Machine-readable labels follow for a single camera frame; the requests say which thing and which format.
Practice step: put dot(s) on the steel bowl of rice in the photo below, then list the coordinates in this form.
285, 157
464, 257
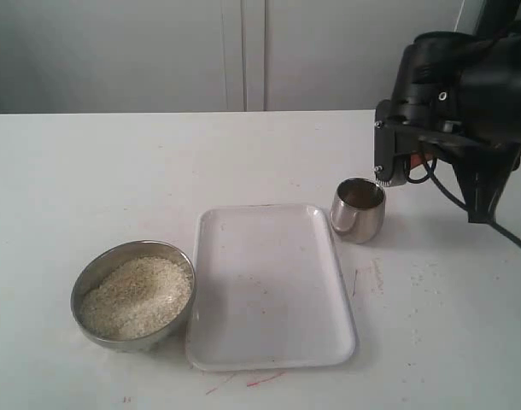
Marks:
134, 295

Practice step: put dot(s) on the white rectangular plastic tray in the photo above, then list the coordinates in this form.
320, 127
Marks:
269, 291

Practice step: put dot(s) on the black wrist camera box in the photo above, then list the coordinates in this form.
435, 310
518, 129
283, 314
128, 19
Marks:
392, 151

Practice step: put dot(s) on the small steel cup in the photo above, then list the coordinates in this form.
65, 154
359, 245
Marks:
358, 210

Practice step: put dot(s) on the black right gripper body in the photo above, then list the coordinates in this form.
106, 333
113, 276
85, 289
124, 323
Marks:
466, 88

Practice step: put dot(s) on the brown wooden spoon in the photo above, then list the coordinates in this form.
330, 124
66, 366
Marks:
416, 160

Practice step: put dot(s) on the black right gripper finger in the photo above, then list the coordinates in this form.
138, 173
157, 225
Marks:
482, 175

